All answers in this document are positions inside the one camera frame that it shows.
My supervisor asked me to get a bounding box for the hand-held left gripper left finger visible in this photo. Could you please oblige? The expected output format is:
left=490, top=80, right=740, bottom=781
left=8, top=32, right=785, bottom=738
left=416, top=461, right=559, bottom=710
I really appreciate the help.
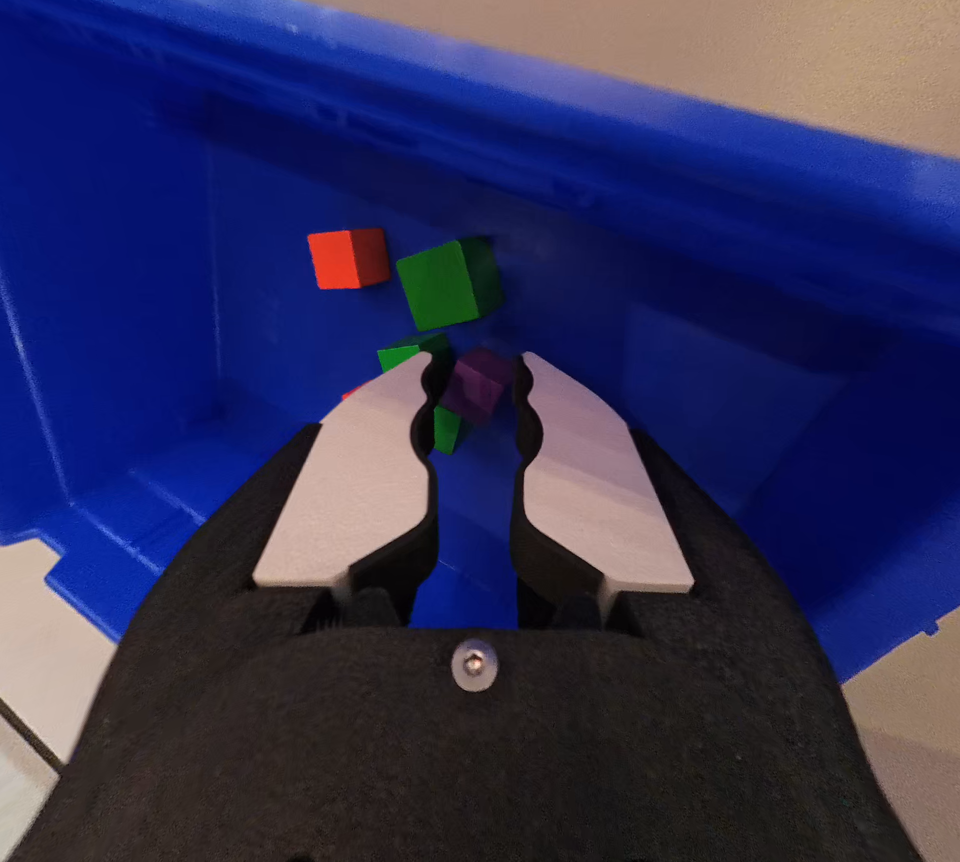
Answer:
left=253, top=351, right=440, bottom=604

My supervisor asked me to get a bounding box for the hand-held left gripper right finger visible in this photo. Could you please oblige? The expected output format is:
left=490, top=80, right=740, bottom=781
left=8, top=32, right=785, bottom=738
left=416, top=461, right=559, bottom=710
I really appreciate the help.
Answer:
left=511, top=351, right=696, bottom=604

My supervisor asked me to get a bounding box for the green wooden cube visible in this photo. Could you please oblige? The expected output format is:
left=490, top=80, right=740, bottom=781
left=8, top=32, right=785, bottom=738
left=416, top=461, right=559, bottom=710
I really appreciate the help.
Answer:
left=377, top=332, right=451, bottom=374
left=395, top=237, right=505, bottom=332
left=432, top=403, right=464, bottom=457

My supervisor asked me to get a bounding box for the purple wooden cube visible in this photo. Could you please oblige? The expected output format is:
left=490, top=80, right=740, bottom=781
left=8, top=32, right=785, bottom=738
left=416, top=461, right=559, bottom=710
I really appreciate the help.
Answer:
left=441, top=348, right=516, bottom=427

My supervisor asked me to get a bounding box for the blue plastic bin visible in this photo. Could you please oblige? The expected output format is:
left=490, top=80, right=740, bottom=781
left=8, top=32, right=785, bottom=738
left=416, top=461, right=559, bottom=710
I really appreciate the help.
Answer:
left=0, top=0, right=960, bottom=683

